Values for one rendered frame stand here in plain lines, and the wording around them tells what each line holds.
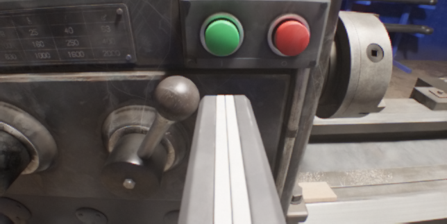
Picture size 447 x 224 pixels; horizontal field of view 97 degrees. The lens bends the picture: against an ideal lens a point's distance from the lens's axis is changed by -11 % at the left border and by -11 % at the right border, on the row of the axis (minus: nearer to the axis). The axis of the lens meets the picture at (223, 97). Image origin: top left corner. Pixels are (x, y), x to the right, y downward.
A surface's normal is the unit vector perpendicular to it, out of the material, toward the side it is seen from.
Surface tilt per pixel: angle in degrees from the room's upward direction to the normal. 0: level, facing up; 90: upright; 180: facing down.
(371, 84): 85
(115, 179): 90
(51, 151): 99
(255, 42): 90
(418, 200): 36
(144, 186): 90
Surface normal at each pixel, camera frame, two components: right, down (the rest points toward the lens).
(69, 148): 0.02, 0.51
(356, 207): 0.01, -0.40
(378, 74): 0.02, 0.24
